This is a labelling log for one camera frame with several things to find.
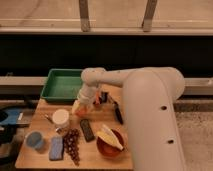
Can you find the yellow corn cob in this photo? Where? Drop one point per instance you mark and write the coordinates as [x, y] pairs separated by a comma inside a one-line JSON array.
[[109, 137]]

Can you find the blue plastic cup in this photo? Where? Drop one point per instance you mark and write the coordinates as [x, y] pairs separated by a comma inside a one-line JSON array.
[[35, 140]]

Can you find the black handled knife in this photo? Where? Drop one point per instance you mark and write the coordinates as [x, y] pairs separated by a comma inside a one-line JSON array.
[[117, 110]]

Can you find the blue black equipment at left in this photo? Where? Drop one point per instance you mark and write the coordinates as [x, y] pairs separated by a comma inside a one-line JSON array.
[[12, 118]]

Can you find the black rectangular remote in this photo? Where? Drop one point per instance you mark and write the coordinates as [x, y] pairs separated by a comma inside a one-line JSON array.
[[86, 129]]

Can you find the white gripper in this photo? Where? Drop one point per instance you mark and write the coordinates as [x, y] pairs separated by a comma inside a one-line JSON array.
[[86, 97]]

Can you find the orange carrot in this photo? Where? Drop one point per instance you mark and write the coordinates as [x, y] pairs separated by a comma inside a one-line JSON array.
[[97, 98]]

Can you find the blue sponge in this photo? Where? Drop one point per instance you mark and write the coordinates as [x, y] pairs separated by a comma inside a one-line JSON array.
[[56, 149]]

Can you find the red yellow apple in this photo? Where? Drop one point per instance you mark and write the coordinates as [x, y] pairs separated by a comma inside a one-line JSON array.
[[82, 111]]

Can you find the bunch of dark grapes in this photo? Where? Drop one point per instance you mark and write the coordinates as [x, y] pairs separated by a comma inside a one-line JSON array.
[[70, 141]]

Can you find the orange bowl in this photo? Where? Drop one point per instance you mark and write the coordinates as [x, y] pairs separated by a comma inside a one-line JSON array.
[[109, 151]]

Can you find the white lidded jar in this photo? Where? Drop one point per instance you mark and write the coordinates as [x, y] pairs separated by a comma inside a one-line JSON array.
[[61, 119]]

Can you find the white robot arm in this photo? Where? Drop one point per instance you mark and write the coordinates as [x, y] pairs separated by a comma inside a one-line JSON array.
[[148, 95]]

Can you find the small metal utensil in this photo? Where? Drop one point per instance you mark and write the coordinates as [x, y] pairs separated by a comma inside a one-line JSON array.
[[48, 118]]

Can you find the green plastic tray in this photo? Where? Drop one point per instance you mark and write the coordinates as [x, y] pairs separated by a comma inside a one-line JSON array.
[[62, 85]]

